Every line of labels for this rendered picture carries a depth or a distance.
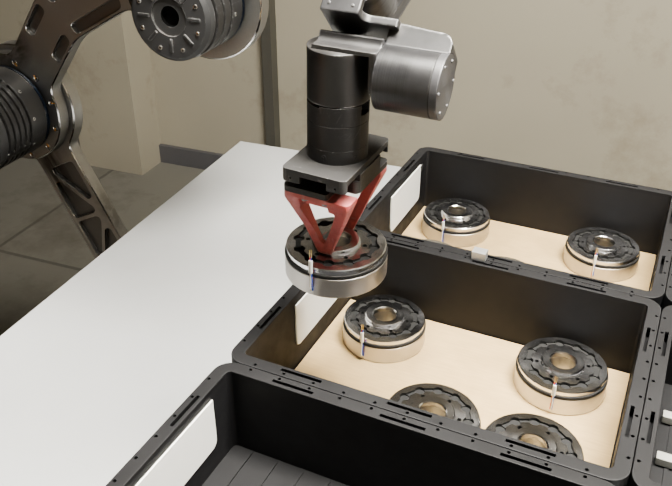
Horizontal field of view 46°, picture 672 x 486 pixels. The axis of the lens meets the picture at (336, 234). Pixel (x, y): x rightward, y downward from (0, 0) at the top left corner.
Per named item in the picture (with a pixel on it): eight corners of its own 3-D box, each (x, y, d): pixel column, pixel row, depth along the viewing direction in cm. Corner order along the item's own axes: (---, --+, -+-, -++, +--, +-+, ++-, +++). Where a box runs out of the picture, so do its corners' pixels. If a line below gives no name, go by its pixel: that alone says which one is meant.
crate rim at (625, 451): (225, 375, 82) (223, 357, 81) (344, 243, 105) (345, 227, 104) (623, 506, 67) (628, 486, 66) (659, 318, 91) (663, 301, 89)
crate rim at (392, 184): (345, 242, 105) (345, 227, 104) (420, 158, 129) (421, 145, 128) (659, 318, 91) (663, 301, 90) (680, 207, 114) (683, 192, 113)
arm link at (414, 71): (361, 0, 75) (337, -51, 67) (478, 16, 72) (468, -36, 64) (326, 115, 74) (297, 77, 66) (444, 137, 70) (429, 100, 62)
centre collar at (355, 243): (303, 249, 78) (303, 243, 78) (325, 226, 82) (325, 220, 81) (347, 261, 76) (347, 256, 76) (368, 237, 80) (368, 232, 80)
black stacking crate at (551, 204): (346, 301, 110) (346, 231, 105) (418, 210, 134) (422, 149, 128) (641, 380, 96) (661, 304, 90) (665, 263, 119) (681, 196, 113)
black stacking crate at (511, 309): (233, 442, 87) (226, 361, 81) (345, 302, 110) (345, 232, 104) (602, 576, 72) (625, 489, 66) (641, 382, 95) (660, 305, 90)
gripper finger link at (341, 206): (376, 237, 79) (381, 154, 74) (346, 274, 74) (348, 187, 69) (317, 221, 82) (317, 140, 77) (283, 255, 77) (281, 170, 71)
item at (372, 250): (267, 259, 77) (267, 254, 77) (315, 213, 85) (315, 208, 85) (360, 286, 73) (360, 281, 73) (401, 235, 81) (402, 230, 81)
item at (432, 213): (413, 221, 121) (413, 218, 120) (439, 195, 128) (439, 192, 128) (475, 238, 116) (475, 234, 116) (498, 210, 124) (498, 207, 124)
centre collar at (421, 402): (400, 420, 83) (400, 416, 82) (421, 393, 86) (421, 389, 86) (443, 438, 80) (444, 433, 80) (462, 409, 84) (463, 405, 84)
